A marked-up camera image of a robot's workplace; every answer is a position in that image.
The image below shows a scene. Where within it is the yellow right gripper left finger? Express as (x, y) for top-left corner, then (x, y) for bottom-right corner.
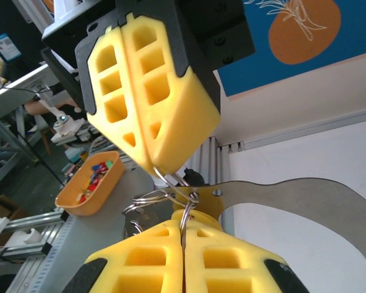
(62, 210), (185, 293)

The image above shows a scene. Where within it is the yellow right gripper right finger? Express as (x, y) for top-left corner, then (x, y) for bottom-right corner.
(181, 195), (309, 293)

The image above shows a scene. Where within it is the silver keyring bunch with keys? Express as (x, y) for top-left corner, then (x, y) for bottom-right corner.
(121, 166), (201, 245)

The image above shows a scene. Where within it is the steel key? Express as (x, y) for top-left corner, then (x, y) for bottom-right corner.
(196, 176), (366, 275)

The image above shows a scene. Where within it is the grey side table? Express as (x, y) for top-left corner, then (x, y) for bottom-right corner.
(45, 166), (159, 293)

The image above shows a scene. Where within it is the blue poster orange oval flower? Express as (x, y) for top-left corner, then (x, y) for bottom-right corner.
(216, 0), (366, 99)

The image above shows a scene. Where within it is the white device with blue light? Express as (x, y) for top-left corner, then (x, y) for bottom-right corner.
(50, 106), (91, 144)

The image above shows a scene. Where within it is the orange plastic tray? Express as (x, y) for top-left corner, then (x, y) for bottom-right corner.
(54, 150), (126, 217)

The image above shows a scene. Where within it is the brown cardboard box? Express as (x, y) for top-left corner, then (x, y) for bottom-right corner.
(0, 195), (30, 251)

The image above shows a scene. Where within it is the blue information sign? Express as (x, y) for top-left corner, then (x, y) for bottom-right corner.
(0, 32), (23, 64)

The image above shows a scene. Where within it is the aluminium frame post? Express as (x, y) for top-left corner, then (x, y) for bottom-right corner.
(197, 136), (235, 236)

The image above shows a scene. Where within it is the aluminium extrusion rail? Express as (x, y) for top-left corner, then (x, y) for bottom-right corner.
(0, 210), (66, 266)

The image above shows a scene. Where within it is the aluminium workbench frame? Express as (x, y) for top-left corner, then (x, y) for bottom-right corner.
(0, 63), (65, 172)

